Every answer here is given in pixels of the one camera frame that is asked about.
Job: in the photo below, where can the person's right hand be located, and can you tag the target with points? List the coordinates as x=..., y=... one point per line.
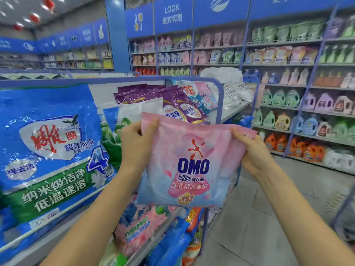
x=256, y=160

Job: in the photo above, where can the row of pale yellow bottles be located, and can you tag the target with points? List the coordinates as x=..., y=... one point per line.
x=174, y=72

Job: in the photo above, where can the person's left hand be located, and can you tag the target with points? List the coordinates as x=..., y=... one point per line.
x=137, y=146

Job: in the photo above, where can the pink flower-print detergent bag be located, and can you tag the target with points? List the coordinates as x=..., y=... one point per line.
x=194, y=163

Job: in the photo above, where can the person's left forearm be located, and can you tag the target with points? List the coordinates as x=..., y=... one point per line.
x=91, y=218

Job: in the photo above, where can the person's right forearm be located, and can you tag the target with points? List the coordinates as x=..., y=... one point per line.
x=305, y=218

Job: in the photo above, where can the row of green bottles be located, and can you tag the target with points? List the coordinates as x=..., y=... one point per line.
x=280, y=98

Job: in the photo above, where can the blue icon header signs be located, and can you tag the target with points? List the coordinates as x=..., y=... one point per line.
x=222, y=11

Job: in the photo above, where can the blue wall column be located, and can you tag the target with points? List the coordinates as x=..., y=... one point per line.
x=118, y=35

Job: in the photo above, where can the group of red lanterns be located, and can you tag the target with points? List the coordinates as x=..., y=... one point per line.
x=49, y=3

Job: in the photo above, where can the row of blue bottles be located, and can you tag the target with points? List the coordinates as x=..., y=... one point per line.
x=258, y=77

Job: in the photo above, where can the purple Eichimoo lavender bag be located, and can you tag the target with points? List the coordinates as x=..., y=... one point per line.
x=166, y=91

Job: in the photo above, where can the row of orange bottles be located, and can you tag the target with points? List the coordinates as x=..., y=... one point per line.
x=296, y=148

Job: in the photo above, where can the blue back wall sign band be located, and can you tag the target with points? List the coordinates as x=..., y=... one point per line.
x=16, y=45

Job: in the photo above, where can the white washing powder bags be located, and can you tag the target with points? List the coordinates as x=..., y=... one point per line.
x=238, y=95

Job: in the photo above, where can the blue white detergent bag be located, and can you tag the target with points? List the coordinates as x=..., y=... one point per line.
x=191, y=94

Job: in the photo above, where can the group of ceiling spotlights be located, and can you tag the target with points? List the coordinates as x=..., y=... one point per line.
x=19, y=24

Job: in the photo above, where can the pink floral detergent bag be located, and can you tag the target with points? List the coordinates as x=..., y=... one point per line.
x=138, y=227

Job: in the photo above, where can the row of pink packets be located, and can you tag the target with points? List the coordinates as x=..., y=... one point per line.
x=219, y=38

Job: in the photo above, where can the plain white detergent bag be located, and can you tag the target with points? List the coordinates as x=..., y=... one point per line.
x=222, y=76

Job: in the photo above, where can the blue side wall sign band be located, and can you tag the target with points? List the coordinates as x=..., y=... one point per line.
x=75, y=37

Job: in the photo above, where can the row of red bottles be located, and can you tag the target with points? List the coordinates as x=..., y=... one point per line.
x=145, y=72

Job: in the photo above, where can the grey blue-framed shelf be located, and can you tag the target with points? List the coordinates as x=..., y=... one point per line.
x=219, y=108

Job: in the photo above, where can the white green detergent bag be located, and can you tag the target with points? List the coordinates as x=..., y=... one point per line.
x=127, y=110

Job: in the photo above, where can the row of house-shaped cartons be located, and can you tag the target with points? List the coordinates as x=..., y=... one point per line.
x=27, y=76

